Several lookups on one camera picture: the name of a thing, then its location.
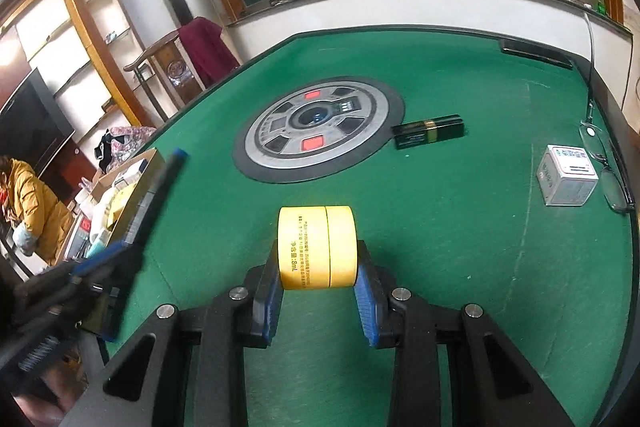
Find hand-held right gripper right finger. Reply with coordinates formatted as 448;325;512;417
351;239;576;427

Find black television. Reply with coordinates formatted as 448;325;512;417
0;67;76;188

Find round grey table control panel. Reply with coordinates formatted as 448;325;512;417
232;75;405;184

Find cardboard box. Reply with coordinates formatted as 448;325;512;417
75;148;166;258

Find yellow cylindrical container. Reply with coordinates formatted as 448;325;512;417
277;205;360;292

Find black gooseneck stand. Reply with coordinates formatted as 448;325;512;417
582;9;601;128

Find wooden wall shelf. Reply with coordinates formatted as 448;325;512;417
0;0;156;142

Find black-framed eyeglasses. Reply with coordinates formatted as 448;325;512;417
579;119;636;214

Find pile of patterned clothing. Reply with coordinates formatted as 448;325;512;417
94;125;158;172

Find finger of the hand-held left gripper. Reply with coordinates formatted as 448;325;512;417
70;241;146;288

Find black and gold box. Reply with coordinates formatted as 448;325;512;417
391;113;467;151

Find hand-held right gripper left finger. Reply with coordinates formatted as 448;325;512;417
60;251;285;427

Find carved wooden chair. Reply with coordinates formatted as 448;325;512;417
123;29;211;122

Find small white cube box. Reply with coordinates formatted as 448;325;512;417
536;144;599;208

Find dark red cloth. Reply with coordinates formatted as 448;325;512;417
177;17;241;88

